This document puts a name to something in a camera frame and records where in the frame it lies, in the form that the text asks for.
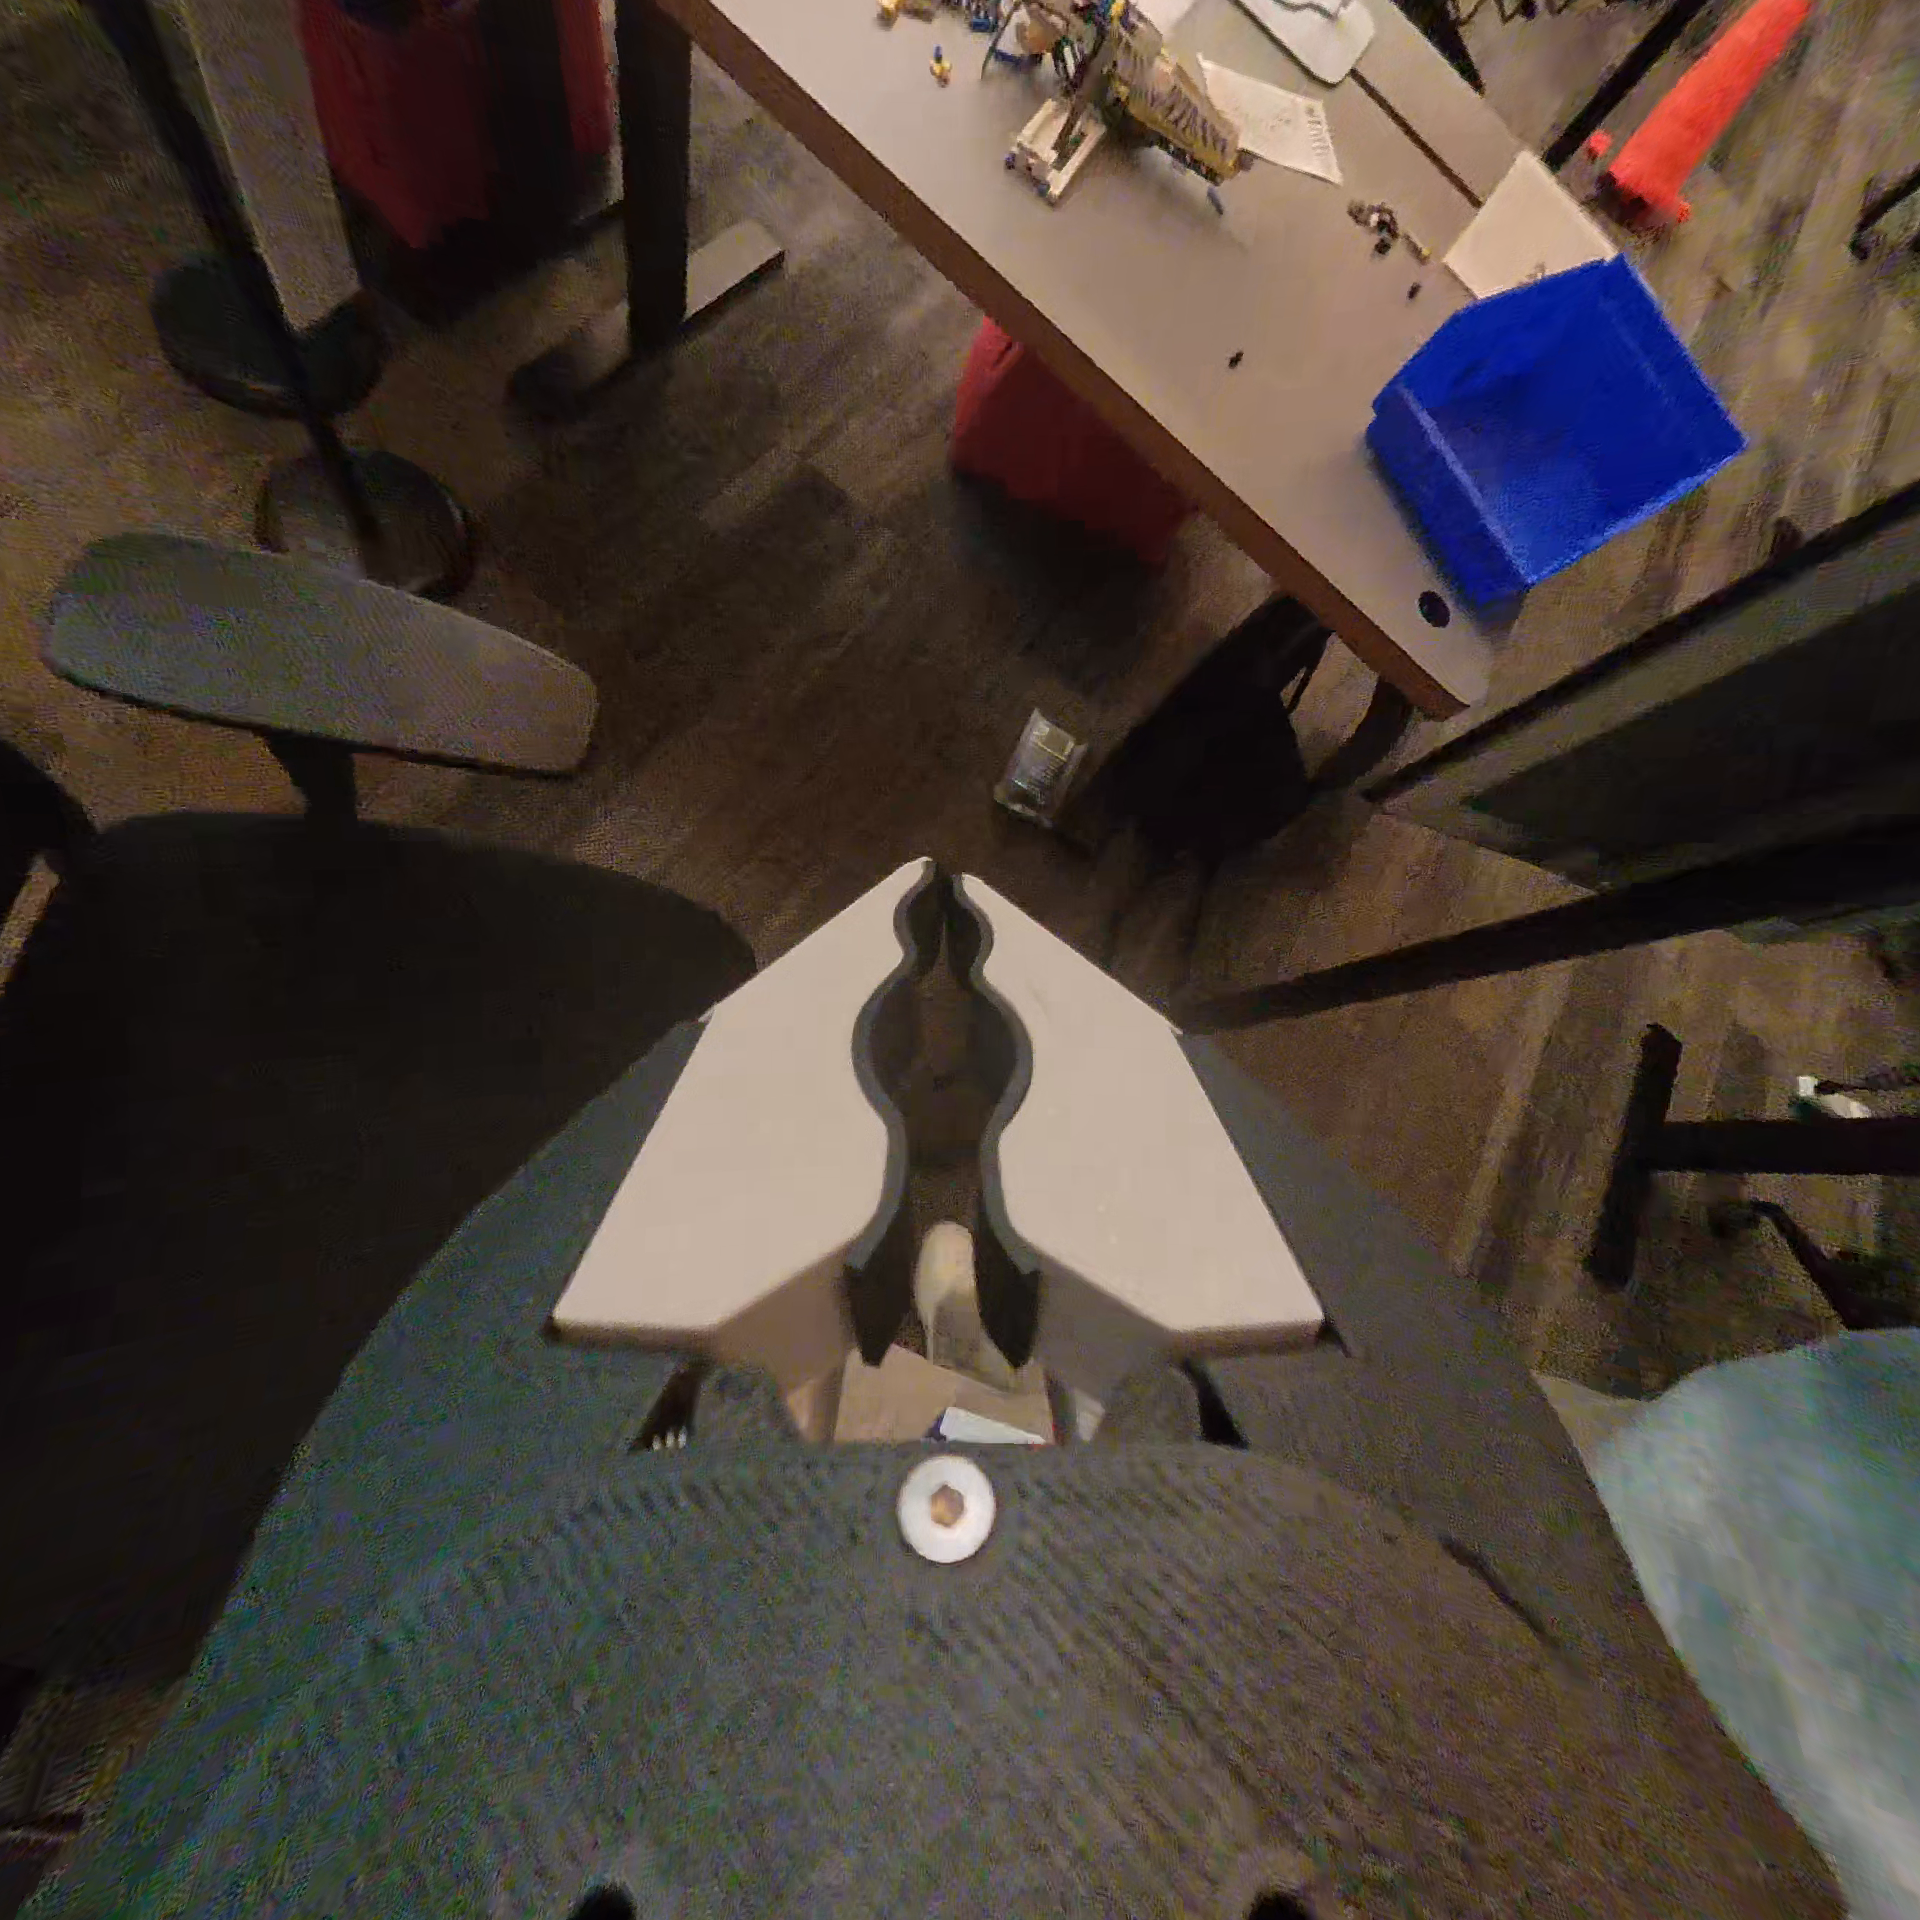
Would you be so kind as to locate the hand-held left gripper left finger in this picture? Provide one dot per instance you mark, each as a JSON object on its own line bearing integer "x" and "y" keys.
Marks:
{"x": 735, "y": 1184}

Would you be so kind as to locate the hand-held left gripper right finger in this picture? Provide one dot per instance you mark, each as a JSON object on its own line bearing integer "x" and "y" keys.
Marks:
{"x": 1154, "y": 1184}

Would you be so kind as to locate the zebra striped lego helicopter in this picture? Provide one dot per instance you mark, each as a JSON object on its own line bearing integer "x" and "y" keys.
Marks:
{"x": 1140, "y": 90}

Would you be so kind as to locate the pile of lego pieces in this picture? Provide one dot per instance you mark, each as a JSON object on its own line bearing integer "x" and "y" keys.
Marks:
{"x": 938, "y": 59}

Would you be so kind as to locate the cluster of small lego parts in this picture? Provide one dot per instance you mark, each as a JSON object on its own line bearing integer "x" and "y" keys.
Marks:
{"x": 1388, "y": 228}

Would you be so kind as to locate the clear plastic packet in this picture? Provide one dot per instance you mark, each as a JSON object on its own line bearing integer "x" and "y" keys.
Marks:
{"x": 1041, "y": 764}

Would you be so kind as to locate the black swivel office chair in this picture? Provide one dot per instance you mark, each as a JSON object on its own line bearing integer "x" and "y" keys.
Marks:
{"x": 300, "y": 1125}

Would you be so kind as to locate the black bag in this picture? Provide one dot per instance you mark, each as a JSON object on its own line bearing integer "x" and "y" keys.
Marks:
{"x": 1214, "y": 733}

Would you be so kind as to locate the black metal stand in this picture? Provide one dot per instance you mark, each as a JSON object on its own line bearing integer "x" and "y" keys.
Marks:
{"x": 1651, "y": 1154}

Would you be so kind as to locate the black round floor base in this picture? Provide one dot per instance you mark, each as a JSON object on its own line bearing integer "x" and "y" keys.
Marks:
{"x": 255, "y": 353}
{"x": 404, "y": 532}

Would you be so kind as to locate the red box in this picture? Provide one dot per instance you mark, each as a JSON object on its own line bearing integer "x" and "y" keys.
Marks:
{"x": 1050, "y": 451}

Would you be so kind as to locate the black metal rack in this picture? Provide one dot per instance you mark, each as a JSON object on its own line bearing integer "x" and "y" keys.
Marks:
{"x": 1723, "y": 705}

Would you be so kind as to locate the blue plastic bin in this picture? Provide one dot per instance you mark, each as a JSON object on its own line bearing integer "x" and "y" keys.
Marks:
{"x": 1559, "y": 451}

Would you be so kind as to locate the black desk leg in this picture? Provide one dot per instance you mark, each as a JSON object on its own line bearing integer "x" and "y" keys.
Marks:
{"x": 656, "y": 181}

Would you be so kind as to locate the white paper sheet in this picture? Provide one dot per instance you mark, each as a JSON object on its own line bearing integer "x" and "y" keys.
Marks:
{"x": 1529, "y": 224}

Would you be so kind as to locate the zebra sticker sheet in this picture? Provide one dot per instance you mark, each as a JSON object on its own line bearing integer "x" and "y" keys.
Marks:
{"x": 1276, "y": 128}

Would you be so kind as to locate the red fabric bin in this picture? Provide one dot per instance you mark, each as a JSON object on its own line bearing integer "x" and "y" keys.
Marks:
{"x": 404, "y": 105}

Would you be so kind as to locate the silver laptop stand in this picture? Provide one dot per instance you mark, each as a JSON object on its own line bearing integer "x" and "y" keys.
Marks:
{"x": 1305, "y": 29}

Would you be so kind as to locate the orange red cone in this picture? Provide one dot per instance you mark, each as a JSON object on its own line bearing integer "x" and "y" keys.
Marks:
{"x": 1710, "y": 105}

